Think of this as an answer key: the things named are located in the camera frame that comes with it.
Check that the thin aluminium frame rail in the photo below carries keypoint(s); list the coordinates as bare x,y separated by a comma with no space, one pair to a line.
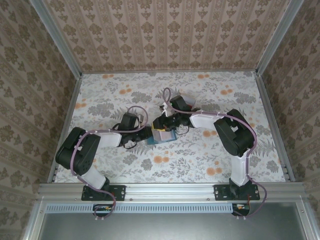
170,72

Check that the grey metal panel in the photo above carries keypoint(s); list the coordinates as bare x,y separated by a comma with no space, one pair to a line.
175,227

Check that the aluminium frame post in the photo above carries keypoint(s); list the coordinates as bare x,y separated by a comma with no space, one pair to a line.
278,37
58,37

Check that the blue leather card holder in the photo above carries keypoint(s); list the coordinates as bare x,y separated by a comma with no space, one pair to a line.
151,142

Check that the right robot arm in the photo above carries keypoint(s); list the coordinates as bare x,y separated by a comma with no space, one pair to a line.
237,135

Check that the wide aluminium frame rail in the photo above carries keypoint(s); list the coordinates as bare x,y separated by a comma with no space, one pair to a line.
170,191

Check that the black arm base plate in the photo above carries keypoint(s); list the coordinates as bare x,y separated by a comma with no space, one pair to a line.
120,192
221,192

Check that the floral table cover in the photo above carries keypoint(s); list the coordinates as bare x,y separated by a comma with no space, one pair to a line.
175,162

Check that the small connector circuit board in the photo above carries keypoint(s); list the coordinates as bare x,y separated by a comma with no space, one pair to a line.
102,208
241,207

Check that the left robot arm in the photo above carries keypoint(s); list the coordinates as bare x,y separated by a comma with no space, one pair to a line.
75,152

